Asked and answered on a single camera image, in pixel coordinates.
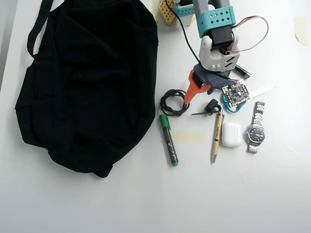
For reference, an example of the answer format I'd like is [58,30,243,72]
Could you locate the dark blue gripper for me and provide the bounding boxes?
[184,63,230,105]

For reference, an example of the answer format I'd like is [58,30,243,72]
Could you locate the black clip earpiece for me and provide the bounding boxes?
[191,99,222,117]

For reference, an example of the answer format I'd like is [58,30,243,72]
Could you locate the black fabric bag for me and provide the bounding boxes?
[15,0,159,179]

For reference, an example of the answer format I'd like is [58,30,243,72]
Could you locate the black usb stick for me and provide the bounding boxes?
[233,64,252,79]

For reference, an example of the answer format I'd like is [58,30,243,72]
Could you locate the wooden ballpoint pen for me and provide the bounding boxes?
[210,108,225,164]

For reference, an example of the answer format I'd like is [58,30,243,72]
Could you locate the white earbuds case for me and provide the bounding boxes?
[221,122,242,148]

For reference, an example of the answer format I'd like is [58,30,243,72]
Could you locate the green black marker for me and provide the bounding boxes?
[159,114,179,167]

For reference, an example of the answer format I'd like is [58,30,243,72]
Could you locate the silver metal wristwatch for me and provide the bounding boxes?
[246,101,266,154]

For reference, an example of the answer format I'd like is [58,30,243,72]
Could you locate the yellow perforated block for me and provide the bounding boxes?
[158,0,176,26]

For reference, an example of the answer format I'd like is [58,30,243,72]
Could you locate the beige tape piece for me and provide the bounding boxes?
[294,16,309,46]

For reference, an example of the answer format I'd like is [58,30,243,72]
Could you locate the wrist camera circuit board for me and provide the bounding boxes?
[221,79,251,109]

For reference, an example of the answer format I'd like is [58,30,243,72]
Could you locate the coiled black charging cable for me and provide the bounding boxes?
[159,89,191,117]

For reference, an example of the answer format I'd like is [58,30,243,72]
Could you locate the black robot camera cable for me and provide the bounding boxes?
[173,4,235,85]

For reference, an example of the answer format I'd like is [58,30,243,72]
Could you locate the blue handled scissors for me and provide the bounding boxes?
[220,85,277,114]

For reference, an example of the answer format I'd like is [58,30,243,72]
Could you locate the white red servo wires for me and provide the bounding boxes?
[225,16,270,54]

